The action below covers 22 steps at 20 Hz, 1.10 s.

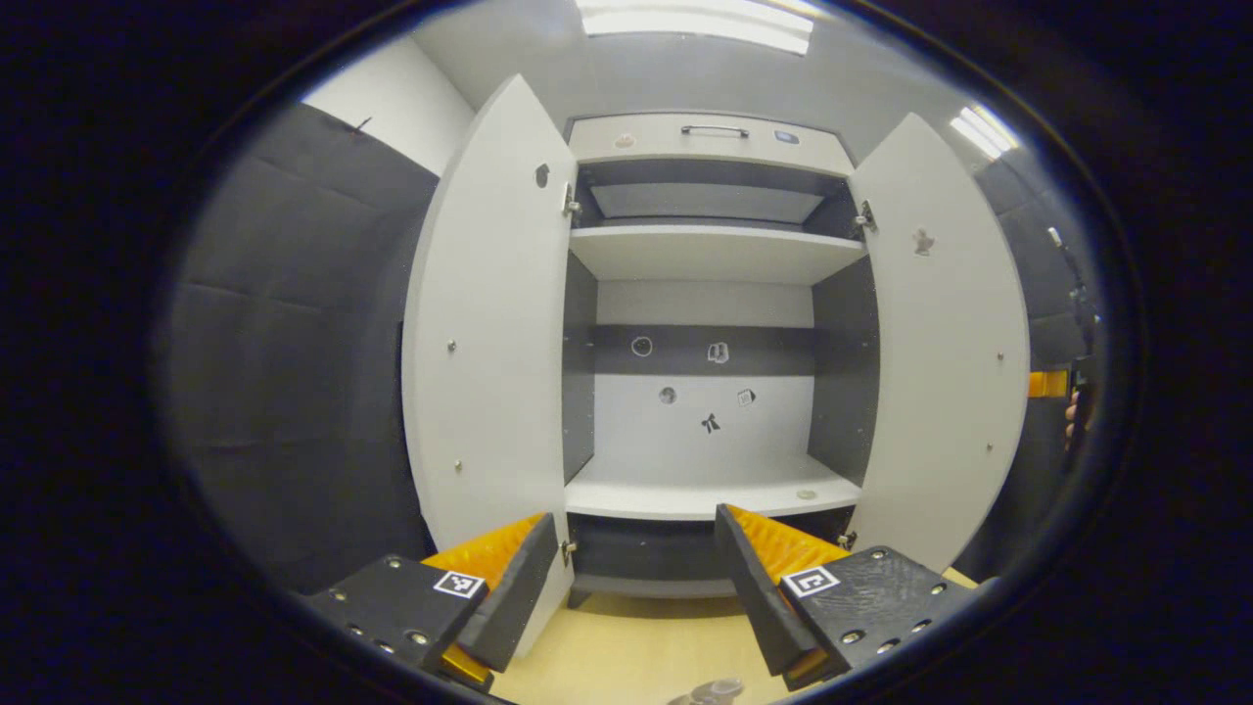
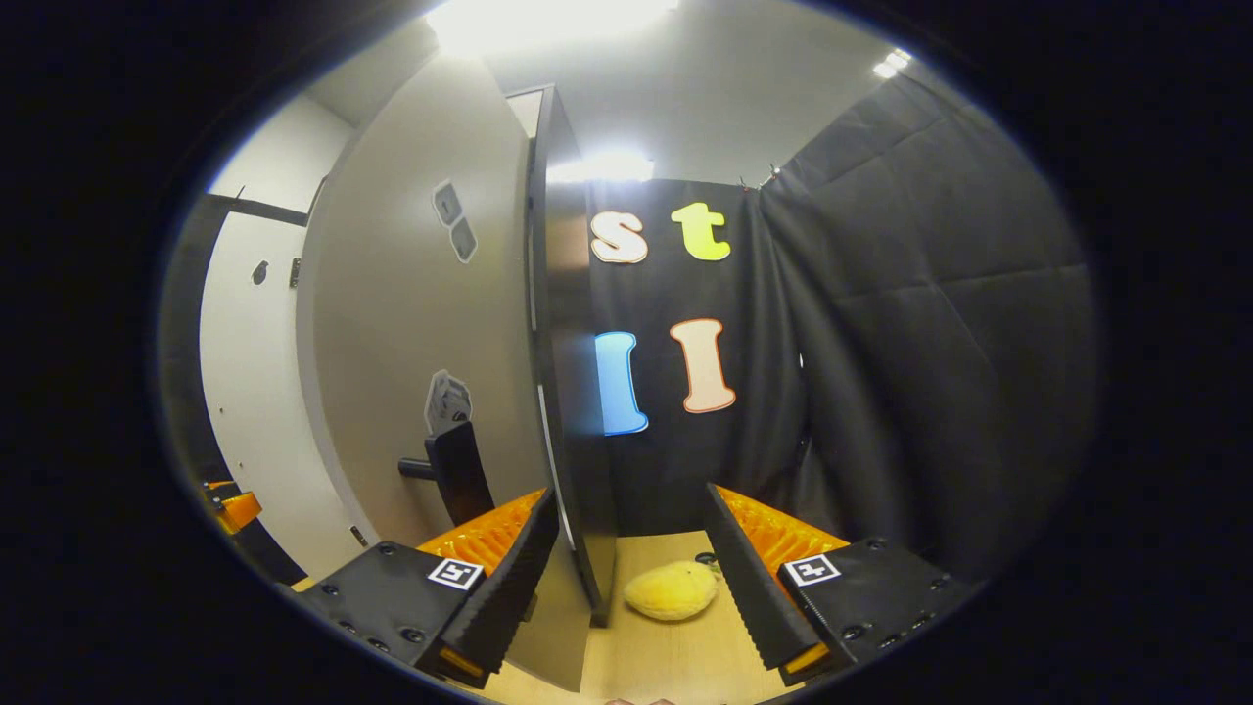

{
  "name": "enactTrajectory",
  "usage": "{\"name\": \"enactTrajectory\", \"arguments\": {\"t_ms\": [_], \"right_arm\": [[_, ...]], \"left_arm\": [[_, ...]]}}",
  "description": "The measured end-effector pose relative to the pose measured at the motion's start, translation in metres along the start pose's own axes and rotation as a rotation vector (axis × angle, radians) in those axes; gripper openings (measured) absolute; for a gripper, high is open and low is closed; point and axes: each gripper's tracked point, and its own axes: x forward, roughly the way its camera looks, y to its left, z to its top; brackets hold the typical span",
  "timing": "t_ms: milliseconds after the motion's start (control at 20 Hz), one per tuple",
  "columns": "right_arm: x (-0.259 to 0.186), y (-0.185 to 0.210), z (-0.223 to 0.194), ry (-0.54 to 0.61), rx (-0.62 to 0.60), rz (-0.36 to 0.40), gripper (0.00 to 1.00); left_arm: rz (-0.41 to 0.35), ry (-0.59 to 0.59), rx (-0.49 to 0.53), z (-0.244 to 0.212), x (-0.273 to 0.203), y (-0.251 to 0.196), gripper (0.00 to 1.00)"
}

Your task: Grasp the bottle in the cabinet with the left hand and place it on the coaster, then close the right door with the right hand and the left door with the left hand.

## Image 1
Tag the white cabinet door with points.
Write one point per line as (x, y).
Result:
(940, 372)
(480, 343)

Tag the black cloth clip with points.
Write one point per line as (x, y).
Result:
(362, 125)

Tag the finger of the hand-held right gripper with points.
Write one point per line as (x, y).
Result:
(1047, 384)

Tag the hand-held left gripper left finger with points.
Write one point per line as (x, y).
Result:
(514, 597)

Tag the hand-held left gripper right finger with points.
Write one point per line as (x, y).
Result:
(759, 597)

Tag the clear plastic bottle pink label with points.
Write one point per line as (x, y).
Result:
(719, 689)

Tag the long ceiling light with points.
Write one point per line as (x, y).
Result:
(984, 130)
(695, 22)

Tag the white cabinet shelf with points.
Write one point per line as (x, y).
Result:
(705, 255)
(666, 494)

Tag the black backdrop cloth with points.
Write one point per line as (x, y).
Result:
(294, 343)

